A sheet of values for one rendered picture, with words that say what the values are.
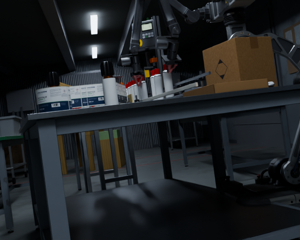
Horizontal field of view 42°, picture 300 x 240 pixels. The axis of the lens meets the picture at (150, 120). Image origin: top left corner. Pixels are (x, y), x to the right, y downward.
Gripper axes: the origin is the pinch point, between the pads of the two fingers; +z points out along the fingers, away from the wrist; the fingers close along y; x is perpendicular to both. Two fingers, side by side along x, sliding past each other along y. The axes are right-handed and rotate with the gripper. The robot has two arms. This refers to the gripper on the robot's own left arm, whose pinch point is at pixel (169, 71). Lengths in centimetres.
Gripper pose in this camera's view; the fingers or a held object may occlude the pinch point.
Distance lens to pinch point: 228.2
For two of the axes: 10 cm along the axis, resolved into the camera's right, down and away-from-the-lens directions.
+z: -1.1, 7.8, 6.1
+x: 3.3, 6.1, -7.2
